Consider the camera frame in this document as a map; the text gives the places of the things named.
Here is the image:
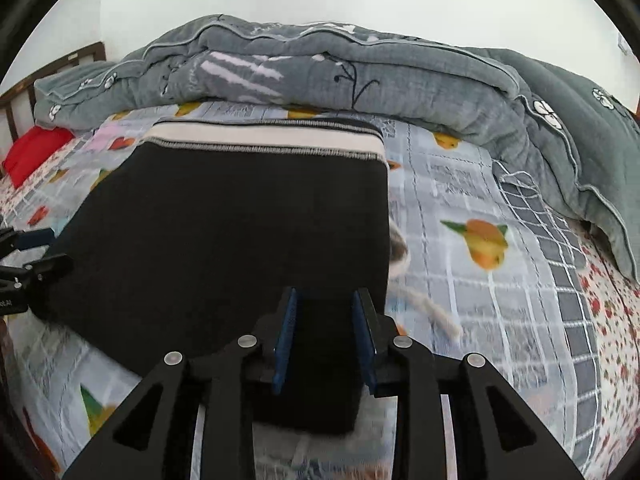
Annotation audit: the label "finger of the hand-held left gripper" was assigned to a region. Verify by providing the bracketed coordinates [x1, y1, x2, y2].
[0, 254, 75, 286]
[0, 227, 55, 254]

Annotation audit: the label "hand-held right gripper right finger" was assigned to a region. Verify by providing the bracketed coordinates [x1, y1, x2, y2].
[351, 287, 586, 480]

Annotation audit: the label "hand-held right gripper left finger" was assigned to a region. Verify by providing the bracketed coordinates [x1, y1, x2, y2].
[60, 286, 301, 480]

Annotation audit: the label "black pants with white waistband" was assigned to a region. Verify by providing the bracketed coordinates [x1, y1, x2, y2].
[30, 117, 462, 436]

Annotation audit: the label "red pillow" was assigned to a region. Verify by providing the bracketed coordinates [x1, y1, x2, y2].
[2, 126, 76, 188]

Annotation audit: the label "grey checked fruit-print sheet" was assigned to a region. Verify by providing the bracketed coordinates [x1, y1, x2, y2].
[0, 100, 601, 480]

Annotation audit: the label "dark wooden bed headboard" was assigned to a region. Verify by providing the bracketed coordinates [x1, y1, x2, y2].
[0, 41, 108, 146]

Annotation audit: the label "red floral bed sheet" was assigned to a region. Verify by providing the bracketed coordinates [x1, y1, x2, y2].
[0, 172, 640, 480]

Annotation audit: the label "grey quilt with flower embroidery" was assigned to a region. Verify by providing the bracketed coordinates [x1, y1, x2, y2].
[32, 14, 640, 281]

